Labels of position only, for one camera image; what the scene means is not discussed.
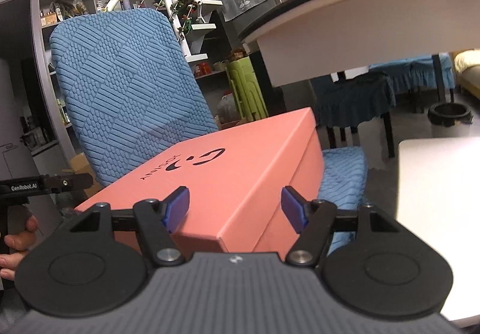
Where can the beige black-framed chair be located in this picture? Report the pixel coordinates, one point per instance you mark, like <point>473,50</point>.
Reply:
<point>438,200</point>

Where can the beige sofa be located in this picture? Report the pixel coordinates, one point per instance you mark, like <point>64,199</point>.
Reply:
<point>467,66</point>

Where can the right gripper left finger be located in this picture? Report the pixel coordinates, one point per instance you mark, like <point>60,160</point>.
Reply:
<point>156,222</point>

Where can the blue fabric chair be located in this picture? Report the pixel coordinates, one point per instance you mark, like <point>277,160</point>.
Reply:
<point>131,95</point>

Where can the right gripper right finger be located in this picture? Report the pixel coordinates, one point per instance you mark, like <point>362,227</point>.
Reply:
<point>313,221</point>

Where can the white black-edged table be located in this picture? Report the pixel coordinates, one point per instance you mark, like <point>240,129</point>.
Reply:
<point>304,39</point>

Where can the green stacked stools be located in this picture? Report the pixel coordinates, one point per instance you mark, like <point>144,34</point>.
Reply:
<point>246,90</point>

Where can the person's left hand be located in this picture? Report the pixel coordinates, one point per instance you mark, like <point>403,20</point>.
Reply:
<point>20,244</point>

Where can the black round bin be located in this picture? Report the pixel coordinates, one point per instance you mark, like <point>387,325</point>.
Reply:
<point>450,120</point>

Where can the pink box lid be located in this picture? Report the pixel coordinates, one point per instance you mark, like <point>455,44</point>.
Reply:
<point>235,177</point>

